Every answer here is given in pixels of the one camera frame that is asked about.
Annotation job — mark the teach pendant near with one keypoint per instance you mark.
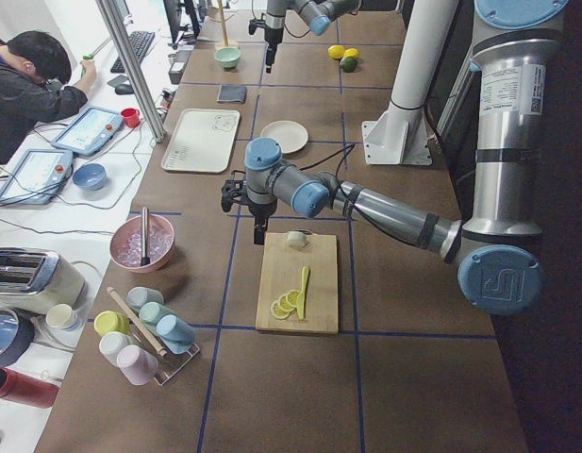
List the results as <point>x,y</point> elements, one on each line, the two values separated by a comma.
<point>38,176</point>

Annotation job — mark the white bear tray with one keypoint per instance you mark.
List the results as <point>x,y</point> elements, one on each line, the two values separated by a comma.
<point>202,141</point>

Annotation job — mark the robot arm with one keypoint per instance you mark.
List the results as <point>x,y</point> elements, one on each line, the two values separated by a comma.
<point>317,15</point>
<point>494,250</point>

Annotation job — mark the cream steel toaster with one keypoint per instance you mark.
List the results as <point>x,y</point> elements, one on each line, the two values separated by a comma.
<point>37,280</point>

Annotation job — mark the yellow-green plastic knife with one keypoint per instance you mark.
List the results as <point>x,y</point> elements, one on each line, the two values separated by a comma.
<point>301,297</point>

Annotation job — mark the cream round plate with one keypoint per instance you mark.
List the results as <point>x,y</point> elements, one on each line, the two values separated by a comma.
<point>291,136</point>

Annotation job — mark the black keyboard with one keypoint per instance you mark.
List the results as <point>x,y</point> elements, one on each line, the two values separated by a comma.
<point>141,42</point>

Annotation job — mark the mint green cup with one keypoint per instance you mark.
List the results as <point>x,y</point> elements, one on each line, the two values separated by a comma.
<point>150,314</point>

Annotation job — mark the blue bowl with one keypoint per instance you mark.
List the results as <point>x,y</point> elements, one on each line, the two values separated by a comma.
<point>90,177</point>

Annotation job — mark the folded grey cloth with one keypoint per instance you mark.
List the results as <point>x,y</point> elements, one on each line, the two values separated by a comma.
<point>230,93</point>

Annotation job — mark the wooden cutting board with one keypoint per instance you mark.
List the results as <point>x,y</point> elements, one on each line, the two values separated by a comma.
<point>281,273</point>

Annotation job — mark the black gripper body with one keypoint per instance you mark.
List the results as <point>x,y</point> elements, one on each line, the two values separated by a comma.
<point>274,36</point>
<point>260,210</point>

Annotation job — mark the lemon slice near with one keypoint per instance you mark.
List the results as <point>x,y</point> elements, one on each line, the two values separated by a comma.
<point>278,313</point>

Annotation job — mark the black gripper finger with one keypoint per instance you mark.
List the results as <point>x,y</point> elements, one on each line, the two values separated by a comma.
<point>269,59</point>
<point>260,229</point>

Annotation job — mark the pink bowl with ice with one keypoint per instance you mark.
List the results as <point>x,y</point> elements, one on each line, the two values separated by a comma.
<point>139,251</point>

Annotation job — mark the lemon slice middle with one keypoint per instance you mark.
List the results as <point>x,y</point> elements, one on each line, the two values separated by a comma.
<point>285,305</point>

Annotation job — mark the red mug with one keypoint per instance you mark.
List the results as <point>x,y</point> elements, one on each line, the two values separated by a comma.
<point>131,117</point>

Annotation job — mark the yellow cup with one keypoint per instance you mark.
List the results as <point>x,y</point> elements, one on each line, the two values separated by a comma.
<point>109,321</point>

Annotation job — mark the steel black-tipped tongs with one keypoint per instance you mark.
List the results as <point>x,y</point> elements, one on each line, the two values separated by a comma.
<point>145,236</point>

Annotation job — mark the grey cup in rack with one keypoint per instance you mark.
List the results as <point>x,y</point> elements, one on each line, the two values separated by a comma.
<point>137,297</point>

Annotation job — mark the teach pendant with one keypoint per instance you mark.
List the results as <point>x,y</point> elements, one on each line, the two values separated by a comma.
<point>89,131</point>
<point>38,176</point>

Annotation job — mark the yellow lemon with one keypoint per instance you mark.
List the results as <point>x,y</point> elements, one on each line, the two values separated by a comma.
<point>351,52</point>
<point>336,51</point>

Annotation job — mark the teach pendant far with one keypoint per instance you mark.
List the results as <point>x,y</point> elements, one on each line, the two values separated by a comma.
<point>89,131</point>

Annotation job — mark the wooden mug tree stand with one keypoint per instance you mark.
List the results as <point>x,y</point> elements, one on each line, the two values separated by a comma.
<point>219,17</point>

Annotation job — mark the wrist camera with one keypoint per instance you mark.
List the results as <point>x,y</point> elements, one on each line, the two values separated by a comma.
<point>233,191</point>
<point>255,24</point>

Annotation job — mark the white wire cup rack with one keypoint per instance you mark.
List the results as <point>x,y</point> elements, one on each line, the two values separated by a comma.
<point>170,364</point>

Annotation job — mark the lemon slice far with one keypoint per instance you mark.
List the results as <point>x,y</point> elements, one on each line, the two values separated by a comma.
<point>292,298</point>

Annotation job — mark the aluminium frame post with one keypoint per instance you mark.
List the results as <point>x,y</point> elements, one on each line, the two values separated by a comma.
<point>116,29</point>

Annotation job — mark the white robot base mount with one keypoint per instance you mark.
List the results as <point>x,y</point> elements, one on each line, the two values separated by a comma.
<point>399,136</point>

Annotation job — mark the pink cup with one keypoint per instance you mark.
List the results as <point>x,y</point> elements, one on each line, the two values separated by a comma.
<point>137,365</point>

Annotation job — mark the light blue cup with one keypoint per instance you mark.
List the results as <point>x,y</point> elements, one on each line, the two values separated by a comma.
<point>177,335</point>

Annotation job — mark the cream blue-striped cup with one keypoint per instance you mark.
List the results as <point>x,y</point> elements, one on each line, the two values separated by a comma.
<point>63,317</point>

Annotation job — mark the white cup in rack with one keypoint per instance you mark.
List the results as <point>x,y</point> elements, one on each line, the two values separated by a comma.
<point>112,343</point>

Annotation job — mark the mint green bowl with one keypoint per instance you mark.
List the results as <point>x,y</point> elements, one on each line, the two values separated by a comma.
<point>228,57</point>

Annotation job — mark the seated person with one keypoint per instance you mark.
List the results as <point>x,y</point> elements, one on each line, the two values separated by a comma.
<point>35,73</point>

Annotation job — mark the lemon slice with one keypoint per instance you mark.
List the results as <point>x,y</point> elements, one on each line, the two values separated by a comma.
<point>292,298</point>
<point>278,313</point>
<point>285,305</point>

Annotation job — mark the black computer mouse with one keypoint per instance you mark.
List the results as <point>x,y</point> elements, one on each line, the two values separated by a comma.
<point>124,89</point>

